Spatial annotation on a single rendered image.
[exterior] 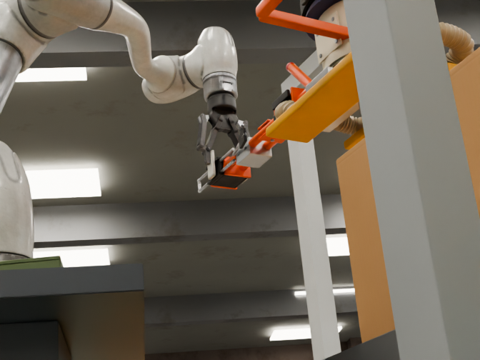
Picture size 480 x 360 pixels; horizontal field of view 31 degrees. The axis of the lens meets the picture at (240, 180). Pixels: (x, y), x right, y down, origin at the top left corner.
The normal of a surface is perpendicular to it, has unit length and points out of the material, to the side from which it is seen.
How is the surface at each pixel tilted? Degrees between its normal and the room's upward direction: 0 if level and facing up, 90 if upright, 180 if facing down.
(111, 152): 180
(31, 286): 90
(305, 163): 90
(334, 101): 180
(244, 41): 90
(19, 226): 92
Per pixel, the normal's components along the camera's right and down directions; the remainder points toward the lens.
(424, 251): -0.89, -0.11
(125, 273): 0.10, -0.40
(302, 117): 0.08, 0.91
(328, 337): 0.45, -0.39
